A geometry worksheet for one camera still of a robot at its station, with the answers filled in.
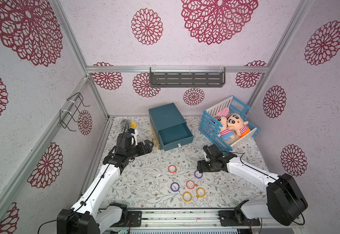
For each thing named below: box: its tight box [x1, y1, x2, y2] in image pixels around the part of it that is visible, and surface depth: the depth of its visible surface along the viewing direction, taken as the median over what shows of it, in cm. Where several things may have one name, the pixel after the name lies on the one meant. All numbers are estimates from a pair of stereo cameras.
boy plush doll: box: [226, 113, 250, 138], surface depth 100 cm
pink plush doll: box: [213, 107, 235, 140], surface depth 99 cm
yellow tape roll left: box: [182, 191, 193, 203], surface depth 83 cm
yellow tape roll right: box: [195, 187, 207, 198], surface depth 83 cm
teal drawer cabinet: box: [148, 102, 194, 152], surface depth 92 cm
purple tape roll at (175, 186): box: [170, 182, 180, 193], surface depth 87 cm
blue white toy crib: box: [198, 95, 261, 152], surface depth 100 cm
